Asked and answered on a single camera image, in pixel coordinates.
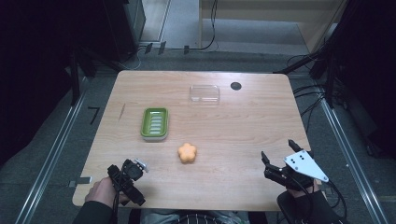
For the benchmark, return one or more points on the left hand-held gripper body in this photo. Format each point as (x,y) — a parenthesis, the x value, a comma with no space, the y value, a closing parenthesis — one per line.
(130,172)

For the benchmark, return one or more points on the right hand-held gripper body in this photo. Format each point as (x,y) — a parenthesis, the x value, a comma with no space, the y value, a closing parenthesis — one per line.
(303,166)

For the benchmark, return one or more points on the person's right hand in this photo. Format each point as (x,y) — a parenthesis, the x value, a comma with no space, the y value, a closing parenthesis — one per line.
(306,190)

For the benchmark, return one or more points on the person's left hand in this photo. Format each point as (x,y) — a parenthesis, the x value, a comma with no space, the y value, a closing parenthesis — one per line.
(101,192)

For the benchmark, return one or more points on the grey clamp tag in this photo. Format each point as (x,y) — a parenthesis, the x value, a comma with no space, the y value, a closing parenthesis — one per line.
(81,180)

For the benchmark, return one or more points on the green soap dish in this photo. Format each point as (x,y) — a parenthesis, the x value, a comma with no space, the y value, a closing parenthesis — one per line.
(154,123)

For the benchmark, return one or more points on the orange flower-shaped soap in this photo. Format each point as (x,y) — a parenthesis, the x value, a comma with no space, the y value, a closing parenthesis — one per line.
(187,153)

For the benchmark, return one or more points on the black round table grommet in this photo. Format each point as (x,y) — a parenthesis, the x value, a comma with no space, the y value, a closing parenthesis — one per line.
(235,86)

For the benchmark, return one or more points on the black metal stand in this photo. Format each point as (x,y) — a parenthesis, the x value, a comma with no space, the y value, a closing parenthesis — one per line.
(327,62)
(74,77)

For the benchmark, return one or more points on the clear plastic container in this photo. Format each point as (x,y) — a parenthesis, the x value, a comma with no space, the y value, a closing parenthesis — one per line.
(205,94)

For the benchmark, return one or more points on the dark curtain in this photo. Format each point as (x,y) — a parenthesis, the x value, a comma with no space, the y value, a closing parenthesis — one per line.
(370,77)
(31,77)

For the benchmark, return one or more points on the light wooden furniture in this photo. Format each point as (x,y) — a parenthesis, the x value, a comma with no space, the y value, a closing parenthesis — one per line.
(264,9)

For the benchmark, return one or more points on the black cabinet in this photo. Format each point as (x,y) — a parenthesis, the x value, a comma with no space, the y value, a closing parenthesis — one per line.
(124,25)

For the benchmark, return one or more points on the metal floor rail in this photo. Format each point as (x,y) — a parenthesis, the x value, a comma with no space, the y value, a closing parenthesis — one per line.
(351,158)
(49,155)

